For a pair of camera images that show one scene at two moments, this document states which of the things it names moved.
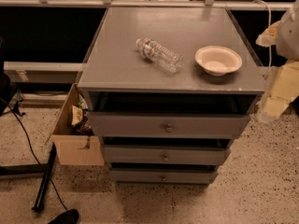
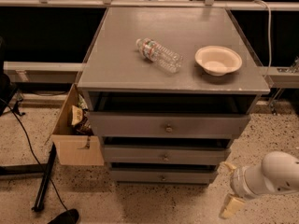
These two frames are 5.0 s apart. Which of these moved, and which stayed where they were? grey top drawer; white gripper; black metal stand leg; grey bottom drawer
Moved: white gripper
Stayed: grey top drawer; grey bottom drawer; black metal stand leg
